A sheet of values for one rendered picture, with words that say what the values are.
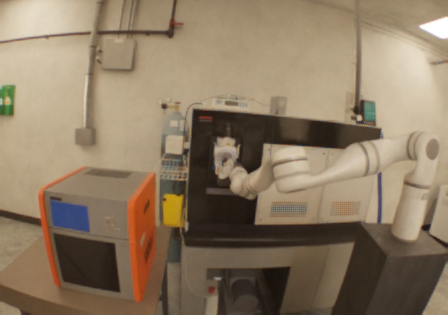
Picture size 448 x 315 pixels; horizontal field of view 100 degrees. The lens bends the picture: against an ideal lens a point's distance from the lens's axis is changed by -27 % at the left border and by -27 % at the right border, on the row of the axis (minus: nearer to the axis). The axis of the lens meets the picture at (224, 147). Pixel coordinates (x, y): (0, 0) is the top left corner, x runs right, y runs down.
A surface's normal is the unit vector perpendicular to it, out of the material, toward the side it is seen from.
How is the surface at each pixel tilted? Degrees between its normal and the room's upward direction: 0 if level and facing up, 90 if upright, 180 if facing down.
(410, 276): 90
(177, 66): 90
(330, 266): 90
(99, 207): 90
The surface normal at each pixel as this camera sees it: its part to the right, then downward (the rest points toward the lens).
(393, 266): -0.15, 0.11
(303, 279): 0.10, 0.13
